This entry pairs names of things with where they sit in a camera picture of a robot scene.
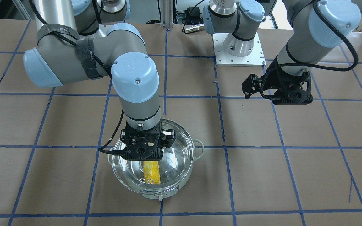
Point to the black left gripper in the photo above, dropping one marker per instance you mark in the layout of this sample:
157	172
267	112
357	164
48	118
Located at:
276	82

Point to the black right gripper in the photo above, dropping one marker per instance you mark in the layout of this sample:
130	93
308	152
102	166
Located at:
124	136

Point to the yellow corn cob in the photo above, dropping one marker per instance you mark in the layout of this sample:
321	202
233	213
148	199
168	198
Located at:
151	172

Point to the grey-green steel pot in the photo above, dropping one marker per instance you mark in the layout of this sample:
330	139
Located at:
163	178

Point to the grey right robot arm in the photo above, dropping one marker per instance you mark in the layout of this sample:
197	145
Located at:
87	40

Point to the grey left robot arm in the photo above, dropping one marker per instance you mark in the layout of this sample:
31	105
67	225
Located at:
318	27

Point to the black power adapter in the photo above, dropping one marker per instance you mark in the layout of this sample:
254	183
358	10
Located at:
193	13

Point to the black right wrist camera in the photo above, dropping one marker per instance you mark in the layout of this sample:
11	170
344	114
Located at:
167	138

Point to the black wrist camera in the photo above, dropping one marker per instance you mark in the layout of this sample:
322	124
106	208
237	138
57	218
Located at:
167	138
251	85

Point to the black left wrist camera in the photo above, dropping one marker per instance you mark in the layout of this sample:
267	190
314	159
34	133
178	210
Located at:
251	85

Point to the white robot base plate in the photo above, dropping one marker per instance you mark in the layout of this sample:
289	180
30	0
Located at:
230	51

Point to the aluminium frame post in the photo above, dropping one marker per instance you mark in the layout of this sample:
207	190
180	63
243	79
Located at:
166	12

